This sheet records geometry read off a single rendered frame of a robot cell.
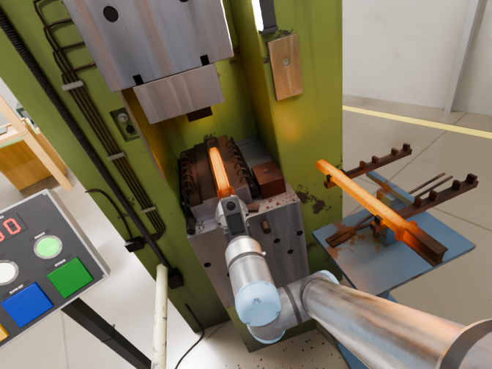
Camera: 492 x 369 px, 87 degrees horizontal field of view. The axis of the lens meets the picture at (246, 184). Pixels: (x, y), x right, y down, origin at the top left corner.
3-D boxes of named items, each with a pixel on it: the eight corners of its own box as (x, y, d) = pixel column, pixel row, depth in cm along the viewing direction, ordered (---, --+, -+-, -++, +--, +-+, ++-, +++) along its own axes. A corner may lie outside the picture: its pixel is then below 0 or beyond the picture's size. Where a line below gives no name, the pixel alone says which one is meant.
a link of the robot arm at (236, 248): (223, 259, 58) (263, 245, 59) (220, 243, 62) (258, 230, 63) (233, 281, 64) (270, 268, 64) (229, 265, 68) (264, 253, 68)
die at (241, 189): (252, 203, 88) (247, 183, 83) (196, 222, 87) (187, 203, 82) (230, 148, 122) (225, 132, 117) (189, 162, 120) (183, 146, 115)
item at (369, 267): (474, 249, 82) (476, 245, 80) (365, 303, 76) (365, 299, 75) (399, 197, 106) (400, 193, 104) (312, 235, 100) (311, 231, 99)
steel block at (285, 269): (310, 278, 110) (300, 200, 84) (225, 308, 108) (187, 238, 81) (270, 200, 155) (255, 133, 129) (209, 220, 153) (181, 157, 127)
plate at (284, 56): (303, 92, 83) (298, 33, 73) (277, 101, 83) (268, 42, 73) (301, 91, 85) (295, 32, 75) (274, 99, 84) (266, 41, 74)
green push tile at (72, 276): (93, 279, 68) (76, 256, 67) (64, 299, 65) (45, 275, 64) (94, 277, 70) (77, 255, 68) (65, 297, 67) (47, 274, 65)
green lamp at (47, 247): (61, 253, 65) (49, 242, 63) (42, 260, 65) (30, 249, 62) (64, 244, 68) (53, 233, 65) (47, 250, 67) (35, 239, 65)
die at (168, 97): (225, 102, 67) (214, 62, 61) (149, 124, 66) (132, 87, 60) (207, 70, 101) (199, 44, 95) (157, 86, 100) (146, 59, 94)
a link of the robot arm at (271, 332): (300, 334, 63) (295, 309, 56) (256, 353, 62) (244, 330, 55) (285, 299, 71) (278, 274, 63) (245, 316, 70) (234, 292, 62)
